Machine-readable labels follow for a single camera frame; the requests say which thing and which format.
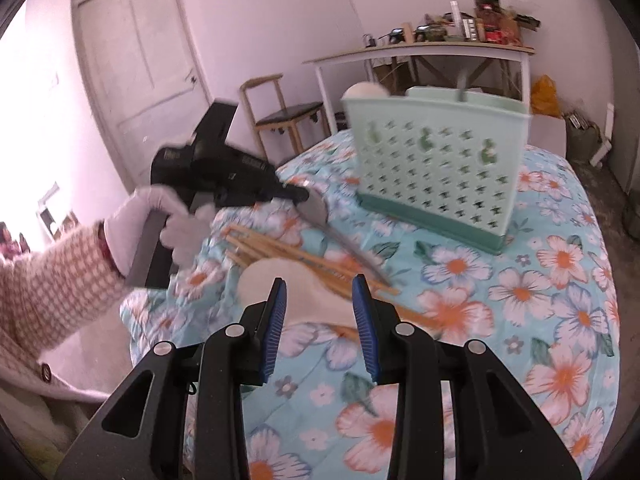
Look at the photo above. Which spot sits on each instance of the green plastic utensil holder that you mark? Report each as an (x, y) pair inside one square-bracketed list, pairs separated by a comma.
[(440, 170)]

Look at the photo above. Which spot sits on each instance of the wooden block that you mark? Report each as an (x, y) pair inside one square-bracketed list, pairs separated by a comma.
[(408, 32)]

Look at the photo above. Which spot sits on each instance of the floral blue blanket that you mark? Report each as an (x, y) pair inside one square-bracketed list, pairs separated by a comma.
[(500, 310)]

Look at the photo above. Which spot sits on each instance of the black handheld device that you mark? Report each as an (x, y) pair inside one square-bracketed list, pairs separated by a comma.
[(397, 35)]

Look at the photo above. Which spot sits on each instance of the bundle of wooden chopsticks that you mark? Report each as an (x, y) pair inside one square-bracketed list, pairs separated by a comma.
[(280, 252)]

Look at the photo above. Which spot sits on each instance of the metal spoon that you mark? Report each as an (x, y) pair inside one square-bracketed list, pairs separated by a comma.
[(315, 210), (464, 85)]

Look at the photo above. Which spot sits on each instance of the metal canister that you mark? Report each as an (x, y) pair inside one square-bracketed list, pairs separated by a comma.
[(470, 30)]

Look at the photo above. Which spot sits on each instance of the white cardboard box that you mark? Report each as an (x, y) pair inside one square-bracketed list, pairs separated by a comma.
[(547, 132)]

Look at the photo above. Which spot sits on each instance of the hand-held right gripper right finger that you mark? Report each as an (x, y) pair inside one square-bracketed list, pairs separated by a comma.
[(365, 330)]

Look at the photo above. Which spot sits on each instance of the black charger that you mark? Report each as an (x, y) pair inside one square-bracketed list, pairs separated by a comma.
[(369, 40)]

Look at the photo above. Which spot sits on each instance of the white soup spoon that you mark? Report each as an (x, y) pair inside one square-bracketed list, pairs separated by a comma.
[(295, 285)]

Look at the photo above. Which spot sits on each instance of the white wooden door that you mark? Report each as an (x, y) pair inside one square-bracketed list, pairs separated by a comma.
[(140, 60)]

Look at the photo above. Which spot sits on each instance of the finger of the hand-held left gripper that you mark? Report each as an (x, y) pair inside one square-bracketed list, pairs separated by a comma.
[(292, 193)]

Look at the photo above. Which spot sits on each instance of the person's left hand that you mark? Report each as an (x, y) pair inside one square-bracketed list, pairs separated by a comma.
[(125, 240)]

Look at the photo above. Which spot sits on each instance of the white plastic panel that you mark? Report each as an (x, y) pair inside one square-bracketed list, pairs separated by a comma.
[(602, 135)]

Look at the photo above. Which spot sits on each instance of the white rice paddle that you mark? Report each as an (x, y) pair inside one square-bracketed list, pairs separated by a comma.
[(365, 91)]

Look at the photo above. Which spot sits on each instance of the wooden chair with dark seat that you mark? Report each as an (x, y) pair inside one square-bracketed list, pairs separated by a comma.
[(290, 110)]

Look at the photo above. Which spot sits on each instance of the person's pink checked cardigan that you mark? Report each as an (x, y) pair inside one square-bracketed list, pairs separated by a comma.
[(30, 400)]

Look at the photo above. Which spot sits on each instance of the olive green bag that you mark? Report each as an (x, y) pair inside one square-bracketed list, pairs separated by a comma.
[(587, 140)]

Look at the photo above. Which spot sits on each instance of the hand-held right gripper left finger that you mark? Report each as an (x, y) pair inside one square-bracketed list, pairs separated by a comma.
[(274, 330)]

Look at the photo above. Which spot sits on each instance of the yellow plastic bag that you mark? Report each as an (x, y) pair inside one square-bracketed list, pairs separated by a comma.
[(542, 95)]

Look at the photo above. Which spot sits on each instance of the white desk with wooden top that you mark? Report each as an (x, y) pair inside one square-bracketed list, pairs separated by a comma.
[(450, 49)]

